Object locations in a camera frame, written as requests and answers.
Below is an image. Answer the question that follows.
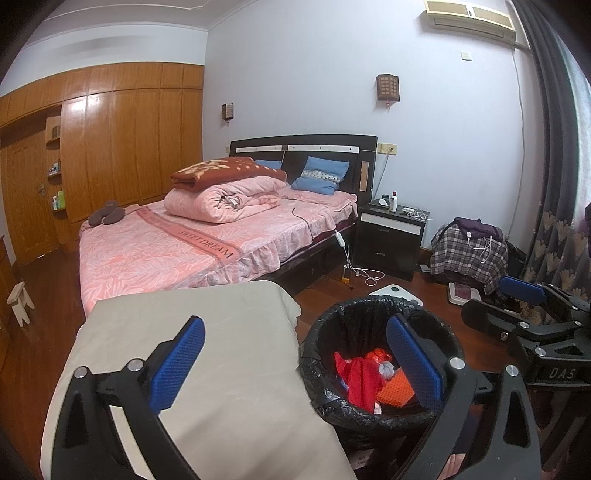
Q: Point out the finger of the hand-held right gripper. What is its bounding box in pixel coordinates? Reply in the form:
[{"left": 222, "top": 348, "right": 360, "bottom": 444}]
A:
[
  {"left": 499, "top": 276, "right": 591, "bottom": 319},
  {"left": 461, "top": 299, "right": 536, "bottom": 344}
]

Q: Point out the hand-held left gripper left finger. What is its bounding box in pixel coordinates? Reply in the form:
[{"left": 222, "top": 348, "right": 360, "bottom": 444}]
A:
[{"left": 39, "top": 315, "right": 218, "bottom": 480}]

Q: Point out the grey plush neck pillow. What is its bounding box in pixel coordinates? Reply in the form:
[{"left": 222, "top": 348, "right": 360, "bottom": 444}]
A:
[{"left": 88, "top": 200, "right": 125, "bottom": 227}]

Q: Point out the black bag lined waste bin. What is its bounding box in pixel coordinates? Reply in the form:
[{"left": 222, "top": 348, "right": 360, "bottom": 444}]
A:
[{"left": 299, "top": 295, "right": 467, "bottom": 432}]

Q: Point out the large blue pillow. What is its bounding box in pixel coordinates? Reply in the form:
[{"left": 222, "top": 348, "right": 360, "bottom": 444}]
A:
[{"left": 291, "top": 156, "right": 351, "bottom": 195}]

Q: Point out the white charging cable with plug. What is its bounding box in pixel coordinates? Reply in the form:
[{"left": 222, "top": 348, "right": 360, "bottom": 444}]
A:
[{"left": 465, "top": 231, "right": 494, "bottom": 264}]

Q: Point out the dark wooden bed pink sheet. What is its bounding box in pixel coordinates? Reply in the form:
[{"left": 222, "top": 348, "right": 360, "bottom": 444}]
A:
[{"left": 78, "top": 135, "right": 378, "bottom": 319}]

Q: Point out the grey floral curtain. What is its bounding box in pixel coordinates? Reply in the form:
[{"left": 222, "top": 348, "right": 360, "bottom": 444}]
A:
[{"left": 512, "top": 0, "right": 591, "bottom": 324}]

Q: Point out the large wooden wall lamp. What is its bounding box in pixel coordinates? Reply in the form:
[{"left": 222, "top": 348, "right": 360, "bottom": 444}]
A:
[{"left": 375, "top": 74, "right": 400, "bottom": 104}]

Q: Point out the white blanket controller with cord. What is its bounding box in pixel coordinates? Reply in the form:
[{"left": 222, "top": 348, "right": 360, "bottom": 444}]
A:
[{"left": 291, "top": 205, "right": 347, "bottom": 247}]

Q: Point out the folded pink quilt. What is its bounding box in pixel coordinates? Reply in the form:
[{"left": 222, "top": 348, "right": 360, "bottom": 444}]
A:
[{"left": 164, "top": 178, "right": 289, "bottom": 224}]

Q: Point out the person's bare foot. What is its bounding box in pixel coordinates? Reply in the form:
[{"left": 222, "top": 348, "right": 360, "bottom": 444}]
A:
[{"left": 438, "top": 453, "right": 469, "bottom": 480}]

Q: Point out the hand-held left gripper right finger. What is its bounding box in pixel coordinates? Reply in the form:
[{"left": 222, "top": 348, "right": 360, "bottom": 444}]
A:
[{"left": 385, "top": 314, "right": 541, "bottom": 480}]

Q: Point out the black white nightstand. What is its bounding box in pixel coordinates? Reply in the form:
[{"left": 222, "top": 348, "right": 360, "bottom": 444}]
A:
[{"left": 353, "top": 200, "right": 432, "bottom": 283}]

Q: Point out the white floor cable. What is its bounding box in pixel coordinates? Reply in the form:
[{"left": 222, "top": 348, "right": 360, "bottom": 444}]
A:
[{"left": 344, "top": 244, "right": 385, "bottom": 287}]

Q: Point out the beige table cloth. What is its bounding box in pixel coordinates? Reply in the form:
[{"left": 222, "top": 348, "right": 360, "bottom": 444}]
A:
[{"left": 39, "top": 279, "right": 356, "bottom": 480}]

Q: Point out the folded red-brown blanket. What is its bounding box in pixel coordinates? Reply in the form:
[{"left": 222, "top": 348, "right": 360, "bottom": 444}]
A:
[{"left": 170, "top": 157, "right": 288, "bottom": 191}]

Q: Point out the wooden wardrobe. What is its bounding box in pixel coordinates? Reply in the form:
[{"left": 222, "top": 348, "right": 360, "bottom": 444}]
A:
[{"left": 0, "top": 62, "right": 205, "bottom": 266}]

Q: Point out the white scale with red pad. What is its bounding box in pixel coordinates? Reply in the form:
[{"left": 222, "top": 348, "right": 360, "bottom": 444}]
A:
[{"left": 447, "top": 281, "right": 483, "bottom": 305}]

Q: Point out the purple garment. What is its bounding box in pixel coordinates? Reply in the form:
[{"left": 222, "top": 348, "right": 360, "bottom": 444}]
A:
[{"left": 454, "top": 217, "right": 504, "bottom": 241}]

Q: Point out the plaid covered chair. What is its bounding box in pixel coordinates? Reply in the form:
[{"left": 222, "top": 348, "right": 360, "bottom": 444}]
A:
[{"left": 430, "top": 222, "right": 509, "bottom": 294}]

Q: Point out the white air conditioner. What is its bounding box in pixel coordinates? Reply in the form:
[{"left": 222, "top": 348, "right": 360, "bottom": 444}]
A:
[{"left": 425, "top": 0, "right": 517, "bottom": 45}]

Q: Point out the wooden door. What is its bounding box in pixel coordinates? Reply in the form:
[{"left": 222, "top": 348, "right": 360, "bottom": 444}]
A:
[{"left": 0, "top": 134, "right": 63, "bottom": 264}]

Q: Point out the white bathroom scale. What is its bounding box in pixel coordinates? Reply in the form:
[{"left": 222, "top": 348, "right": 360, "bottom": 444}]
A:
[{"left": 368, "top": 283, "right": 423, "bottom": 308}]

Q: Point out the small wooden stool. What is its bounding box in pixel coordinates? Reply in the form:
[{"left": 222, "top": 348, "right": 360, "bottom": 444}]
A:
[{"left": 6, "top": 282, "right": 35, "bottom": 328}]

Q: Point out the orange foam net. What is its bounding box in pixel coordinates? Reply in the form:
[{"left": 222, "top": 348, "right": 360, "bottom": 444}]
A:
[{"left": 376, "top": 369, "right": 416, "bottom": 407}]

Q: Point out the red cloth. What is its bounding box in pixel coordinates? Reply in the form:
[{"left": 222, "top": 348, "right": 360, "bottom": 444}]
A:
[{"left": 335, "top": 352, "right": 384, "bottom": 413}]

